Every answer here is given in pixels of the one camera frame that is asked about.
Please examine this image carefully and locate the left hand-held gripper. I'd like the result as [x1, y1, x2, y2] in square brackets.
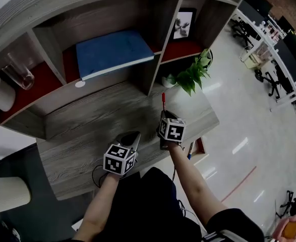
[103, 131, 141, 176]

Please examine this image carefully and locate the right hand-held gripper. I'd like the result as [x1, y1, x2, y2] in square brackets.
[158, 110, 186, 150]

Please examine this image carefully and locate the wooden desk drawer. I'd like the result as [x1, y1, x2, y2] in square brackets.
[187, 136, 206, 161]

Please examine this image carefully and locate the person's right forearm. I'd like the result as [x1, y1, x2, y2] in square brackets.
[167, 144, 229, 226]

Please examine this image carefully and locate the person's left forearm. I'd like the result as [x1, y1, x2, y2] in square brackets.
[72, 172, 121, 242]

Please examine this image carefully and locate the grey wooden desk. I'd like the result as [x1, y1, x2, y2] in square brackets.
[36, 81, 220, 201]

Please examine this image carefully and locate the grey wooden desk hutch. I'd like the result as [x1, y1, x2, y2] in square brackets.
[0, 0, 246, 140]

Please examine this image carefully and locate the row of white office desks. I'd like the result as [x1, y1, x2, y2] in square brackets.
[229, 0, 296, 105]

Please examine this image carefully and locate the green potted plant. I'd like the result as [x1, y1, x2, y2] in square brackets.
[161, 48, 213, 97]

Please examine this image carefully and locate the person's dark shirt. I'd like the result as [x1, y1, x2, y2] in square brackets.
[72, 166, 264, 242]

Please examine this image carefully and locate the blue notebook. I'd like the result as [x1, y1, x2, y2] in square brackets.
[76, 30, 155, 82]

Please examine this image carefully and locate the black framed picture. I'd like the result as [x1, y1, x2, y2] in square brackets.
[172, 8, 198, 40]

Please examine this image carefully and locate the clear drinking glass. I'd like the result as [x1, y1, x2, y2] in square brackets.
[1, 52, 35, 90]

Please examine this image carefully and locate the white round counter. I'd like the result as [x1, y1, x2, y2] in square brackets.
[0, 176, 32, 214]

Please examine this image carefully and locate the white ceramic cup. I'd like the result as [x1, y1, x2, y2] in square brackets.
[0, 76, 16, 112]

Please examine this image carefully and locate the pink orange pouch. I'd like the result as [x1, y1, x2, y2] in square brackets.
[272, 214, 296, 242]

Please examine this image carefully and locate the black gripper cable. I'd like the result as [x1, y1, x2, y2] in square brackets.
[91, 164, 108, 189]

